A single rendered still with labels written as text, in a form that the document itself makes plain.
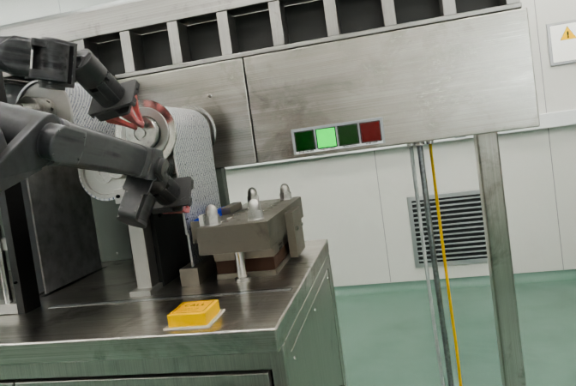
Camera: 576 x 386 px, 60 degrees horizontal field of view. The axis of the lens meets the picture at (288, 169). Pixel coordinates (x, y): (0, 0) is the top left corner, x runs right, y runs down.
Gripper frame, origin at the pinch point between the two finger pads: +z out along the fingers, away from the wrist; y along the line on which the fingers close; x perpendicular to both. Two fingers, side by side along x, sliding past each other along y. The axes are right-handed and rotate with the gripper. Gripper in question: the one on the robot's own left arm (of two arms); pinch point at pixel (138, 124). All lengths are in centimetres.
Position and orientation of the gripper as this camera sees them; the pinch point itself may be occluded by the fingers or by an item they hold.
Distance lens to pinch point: 111.5
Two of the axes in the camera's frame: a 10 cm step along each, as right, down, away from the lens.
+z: 3.3, 5.4, 7.8
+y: 9.4, -2.2, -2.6
